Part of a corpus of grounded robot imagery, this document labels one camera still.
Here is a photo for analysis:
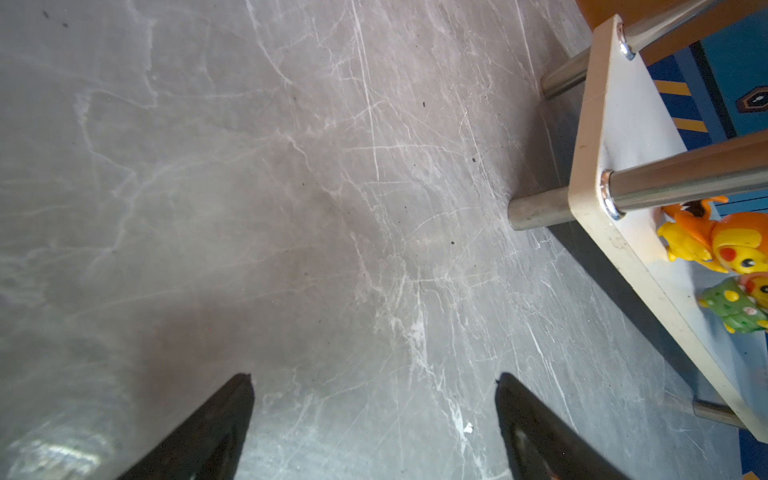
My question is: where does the white two-tier metal shelf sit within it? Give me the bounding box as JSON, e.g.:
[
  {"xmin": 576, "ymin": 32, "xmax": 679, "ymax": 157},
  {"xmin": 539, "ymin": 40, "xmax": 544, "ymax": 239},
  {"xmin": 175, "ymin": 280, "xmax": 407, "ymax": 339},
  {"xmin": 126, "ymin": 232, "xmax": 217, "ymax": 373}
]
[{"xmin": 508, "ymin": 1, "xmax": 767, "ymax": 441}]

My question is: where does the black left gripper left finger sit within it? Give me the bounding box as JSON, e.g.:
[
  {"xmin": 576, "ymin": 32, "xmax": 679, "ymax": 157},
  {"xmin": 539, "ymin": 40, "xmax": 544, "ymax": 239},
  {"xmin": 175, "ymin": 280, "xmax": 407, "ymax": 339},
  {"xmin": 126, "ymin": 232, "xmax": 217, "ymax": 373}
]
[{"xmin": 120, "ymin": 373, "xmax": 255, "ymax": 480}]

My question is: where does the orange yellow dragon figure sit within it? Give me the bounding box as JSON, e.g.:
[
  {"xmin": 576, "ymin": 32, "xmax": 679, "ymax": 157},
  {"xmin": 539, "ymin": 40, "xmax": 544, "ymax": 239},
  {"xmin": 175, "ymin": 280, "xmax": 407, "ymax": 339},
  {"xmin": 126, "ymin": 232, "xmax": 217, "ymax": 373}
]
[{"xmin": 657, "ymin": 196, "xmax": 767, "ymax": 275}]

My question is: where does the pink green monster figure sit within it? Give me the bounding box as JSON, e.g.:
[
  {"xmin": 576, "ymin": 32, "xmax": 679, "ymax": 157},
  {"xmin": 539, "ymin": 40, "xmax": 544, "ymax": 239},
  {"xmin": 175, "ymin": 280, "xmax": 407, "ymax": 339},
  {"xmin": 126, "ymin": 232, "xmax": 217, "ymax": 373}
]
[{"xmin": 697, "ymin": 273, "xmax": 767, "ymax": 334}]

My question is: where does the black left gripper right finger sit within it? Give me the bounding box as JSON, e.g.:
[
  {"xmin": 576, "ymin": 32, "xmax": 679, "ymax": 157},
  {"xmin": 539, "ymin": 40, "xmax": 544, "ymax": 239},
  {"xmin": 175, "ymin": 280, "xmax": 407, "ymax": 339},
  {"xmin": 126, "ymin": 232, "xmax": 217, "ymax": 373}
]
[{"xmin": 495, "ymin": 372, "xmax": 627, "ymax": 479}]

